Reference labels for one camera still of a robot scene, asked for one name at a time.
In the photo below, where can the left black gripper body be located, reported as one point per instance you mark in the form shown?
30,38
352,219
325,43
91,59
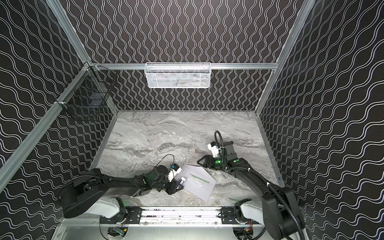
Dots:
172,185

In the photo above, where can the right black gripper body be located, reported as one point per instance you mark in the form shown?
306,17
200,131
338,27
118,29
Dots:
208,160

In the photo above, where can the lavender envelope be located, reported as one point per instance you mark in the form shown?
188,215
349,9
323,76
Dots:
195,187

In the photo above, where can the blue white glue stick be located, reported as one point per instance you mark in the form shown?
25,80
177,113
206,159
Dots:
182,180

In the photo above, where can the white letter with green border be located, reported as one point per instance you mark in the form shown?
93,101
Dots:
200,179

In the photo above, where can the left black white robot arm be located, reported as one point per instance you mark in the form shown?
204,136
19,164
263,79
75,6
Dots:
81,193

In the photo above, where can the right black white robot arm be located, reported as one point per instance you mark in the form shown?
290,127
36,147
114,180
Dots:
280,209

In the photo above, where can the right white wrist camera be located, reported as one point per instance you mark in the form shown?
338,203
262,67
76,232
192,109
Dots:
215,149

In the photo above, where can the aluminium front rail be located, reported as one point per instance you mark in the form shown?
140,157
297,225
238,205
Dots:
170,217

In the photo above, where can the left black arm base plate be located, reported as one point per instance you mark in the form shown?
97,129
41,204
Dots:
132,215

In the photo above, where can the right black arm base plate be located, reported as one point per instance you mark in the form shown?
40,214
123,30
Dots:
233,215

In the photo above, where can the white wire mesh basket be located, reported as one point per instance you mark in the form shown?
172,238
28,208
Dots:
177,75

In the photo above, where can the black wire basket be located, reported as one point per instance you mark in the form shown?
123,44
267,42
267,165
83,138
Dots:
88,100

